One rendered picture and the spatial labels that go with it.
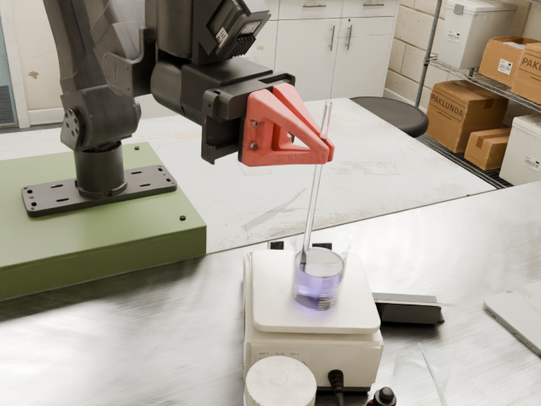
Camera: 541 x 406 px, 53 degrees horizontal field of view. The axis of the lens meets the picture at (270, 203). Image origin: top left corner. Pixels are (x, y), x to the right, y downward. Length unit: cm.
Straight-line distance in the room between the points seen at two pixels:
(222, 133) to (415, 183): 56
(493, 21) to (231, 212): 249
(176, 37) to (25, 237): 33
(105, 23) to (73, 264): 28
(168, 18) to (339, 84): 299
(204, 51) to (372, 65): 311
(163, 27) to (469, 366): 47
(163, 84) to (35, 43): 288
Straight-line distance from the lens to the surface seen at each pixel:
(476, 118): 316
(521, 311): 74
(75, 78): 70
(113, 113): 70
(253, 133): 47
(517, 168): 292
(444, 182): 101
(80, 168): 75
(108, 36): 60
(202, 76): 49
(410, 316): 66
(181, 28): 52
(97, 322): 65
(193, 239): 72
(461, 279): 77
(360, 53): 350
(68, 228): 72
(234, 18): 47
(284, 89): 48
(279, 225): 80
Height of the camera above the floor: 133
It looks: 30 degrees down
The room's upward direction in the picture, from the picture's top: 5 degrees clockwise
